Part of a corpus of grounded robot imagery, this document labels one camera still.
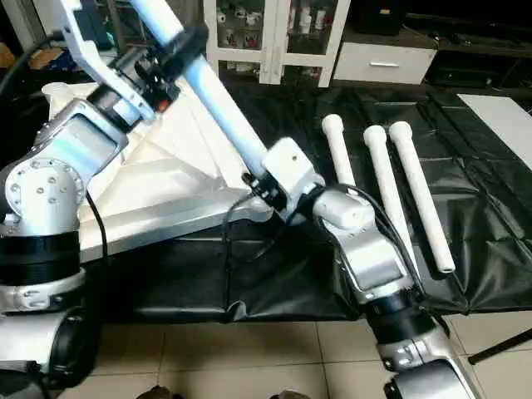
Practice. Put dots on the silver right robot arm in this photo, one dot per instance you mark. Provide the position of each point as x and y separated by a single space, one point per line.
382 266

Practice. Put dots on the black stand leg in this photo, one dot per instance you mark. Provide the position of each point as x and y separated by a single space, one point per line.
503 345

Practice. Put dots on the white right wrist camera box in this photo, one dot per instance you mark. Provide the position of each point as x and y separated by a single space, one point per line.
291 170

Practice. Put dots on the black work mat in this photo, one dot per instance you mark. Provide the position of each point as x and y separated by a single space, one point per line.
274 283

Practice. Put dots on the white drawer unit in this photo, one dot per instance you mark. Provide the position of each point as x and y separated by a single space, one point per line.
382 62

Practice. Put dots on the white plastic table leg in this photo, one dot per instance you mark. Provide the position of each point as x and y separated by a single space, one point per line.
216 108
339 150
386 183
420 191

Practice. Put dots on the white glass door cabinet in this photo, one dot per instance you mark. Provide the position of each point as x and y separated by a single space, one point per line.
274 37

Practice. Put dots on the white plastic table top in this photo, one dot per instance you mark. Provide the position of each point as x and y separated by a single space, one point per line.
166 195

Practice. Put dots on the black tv cabinet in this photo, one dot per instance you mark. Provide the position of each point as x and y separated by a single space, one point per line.
474 58

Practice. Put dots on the white flat sheet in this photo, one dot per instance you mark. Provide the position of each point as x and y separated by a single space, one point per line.
503 120

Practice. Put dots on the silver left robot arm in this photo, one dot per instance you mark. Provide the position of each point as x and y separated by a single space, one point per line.
50 208

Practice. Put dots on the brown cardboard box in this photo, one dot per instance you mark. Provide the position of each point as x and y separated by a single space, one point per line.
46 58

